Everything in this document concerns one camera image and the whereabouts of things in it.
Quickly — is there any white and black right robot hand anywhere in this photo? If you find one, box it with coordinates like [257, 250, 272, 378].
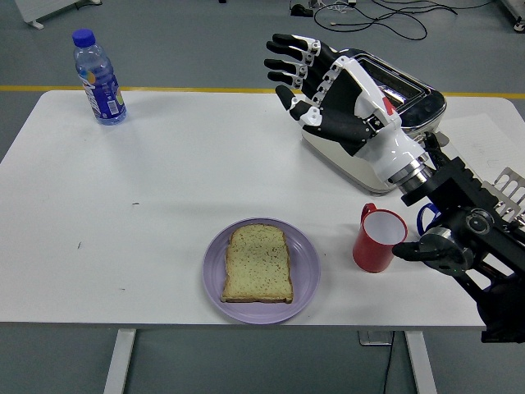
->
[264, 32, 427, 184]

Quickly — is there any cream and chrome toaster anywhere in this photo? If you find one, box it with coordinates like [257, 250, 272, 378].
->
[301, 52, 449, 195]

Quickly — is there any slice of toast bread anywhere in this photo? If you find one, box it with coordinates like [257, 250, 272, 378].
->
[221, 223, 295, 305]

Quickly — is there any lilac round plate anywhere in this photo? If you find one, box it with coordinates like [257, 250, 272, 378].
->
[202, 217, 322, 325]

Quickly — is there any blue mug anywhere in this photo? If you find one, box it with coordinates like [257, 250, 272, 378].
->
[416, 203, 443, 238]

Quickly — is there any red mug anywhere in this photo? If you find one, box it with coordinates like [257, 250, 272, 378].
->
[352, 202, 409, 273]

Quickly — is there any silver metal toast rack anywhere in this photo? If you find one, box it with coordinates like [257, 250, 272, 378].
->
[490, 166, 525, 227]

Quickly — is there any clear bottle with blue cap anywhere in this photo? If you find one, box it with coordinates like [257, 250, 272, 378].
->
[71, 28, 127, 126]

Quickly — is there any white table leg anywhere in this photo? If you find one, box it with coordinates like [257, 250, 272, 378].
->
[404, 330, 439, 394]
[102, 328, 137, 394]

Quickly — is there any yellow floor tape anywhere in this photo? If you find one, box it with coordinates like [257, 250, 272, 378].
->
[0, 85, 525, 100]

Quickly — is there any white cable tangle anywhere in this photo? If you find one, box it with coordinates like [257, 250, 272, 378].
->
[317, 0, 358, 12]

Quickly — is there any black floor cable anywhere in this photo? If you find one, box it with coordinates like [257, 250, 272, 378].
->
[313, 0, 493, 41]

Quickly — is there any clear bracket under table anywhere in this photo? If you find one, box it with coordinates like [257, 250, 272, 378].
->
[358, 330, 395, 346]

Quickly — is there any thin black hanging cable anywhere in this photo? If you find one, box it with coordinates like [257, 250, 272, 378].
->
[381, 331, 397, 394]

